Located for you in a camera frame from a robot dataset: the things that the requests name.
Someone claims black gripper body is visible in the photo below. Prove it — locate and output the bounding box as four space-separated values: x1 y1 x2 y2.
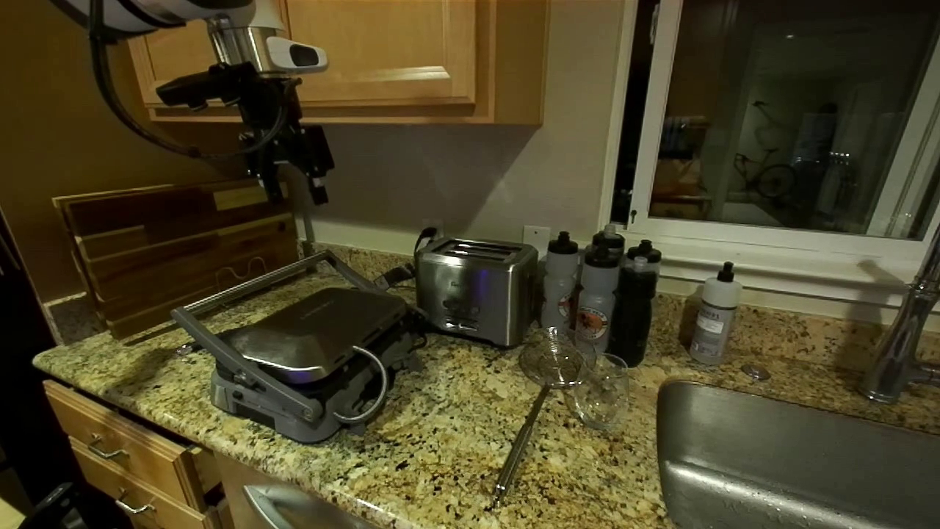
232 67 339 183

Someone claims stainless steel contact grill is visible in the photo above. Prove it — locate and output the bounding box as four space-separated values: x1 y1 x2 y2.
170 246 431 446

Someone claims striped wooden cutting board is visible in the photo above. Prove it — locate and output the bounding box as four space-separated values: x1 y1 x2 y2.
71 212 306 345

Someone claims stainless steel toaster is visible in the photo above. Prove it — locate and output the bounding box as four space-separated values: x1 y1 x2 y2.
412 227 543 353

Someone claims clear bottle with black cap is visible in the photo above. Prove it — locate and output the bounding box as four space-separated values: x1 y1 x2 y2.
541 228 583 342

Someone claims wooden drawer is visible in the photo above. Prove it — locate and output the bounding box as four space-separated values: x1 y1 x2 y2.
71 444 215 529
42 380 220 511

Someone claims clear wine glass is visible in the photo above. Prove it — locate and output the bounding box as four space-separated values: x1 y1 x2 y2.
514 325 635 437

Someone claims black capped bottle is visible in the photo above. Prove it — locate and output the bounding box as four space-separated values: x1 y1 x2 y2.
594 220 630 249

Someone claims grey bottle with red print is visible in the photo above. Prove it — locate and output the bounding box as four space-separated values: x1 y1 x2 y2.
574 243 625 361

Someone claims long steel utensil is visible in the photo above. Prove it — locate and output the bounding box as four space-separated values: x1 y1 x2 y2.
484 380 553 514

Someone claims black water bottle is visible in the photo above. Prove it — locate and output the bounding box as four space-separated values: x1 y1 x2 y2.
609 237 666 370

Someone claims small white bottle black cap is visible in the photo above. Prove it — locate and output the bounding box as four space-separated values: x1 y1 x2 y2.
687 258 747 370

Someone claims white framed window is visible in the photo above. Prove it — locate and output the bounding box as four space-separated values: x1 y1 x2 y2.
599 0 940 289

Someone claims stainless steel sink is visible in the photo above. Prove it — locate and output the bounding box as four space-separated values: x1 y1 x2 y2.
655 380 940 529

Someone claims steel kitchen faucet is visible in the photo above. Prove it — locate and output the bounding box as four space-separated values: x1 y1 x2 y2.
863 231 940 405

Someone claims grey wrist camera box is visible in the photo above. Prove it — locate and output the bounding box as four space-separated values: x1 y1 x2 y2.
261 33 331 76

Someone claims wooden wall cabinet door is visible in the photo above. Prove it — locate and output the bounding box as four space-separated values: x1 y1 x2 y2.
127 0 287 108
281 0 484 108

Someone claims grey looped grill cord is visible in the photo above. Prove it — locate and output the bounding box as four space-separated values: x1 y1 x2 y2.
328 336 392 427

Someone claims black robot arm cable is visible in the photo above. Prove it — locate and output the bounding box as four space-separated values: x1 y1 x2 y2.
86 0 298 170

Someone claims steel drawer handle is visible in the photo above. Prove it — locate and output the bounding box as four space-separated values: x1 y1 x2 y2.
86 434 133 464
113 491 158 521

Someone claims curved steel dishwasher handle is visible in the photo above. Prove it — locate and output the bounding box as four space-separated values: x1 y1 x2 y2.
242 483 342 529

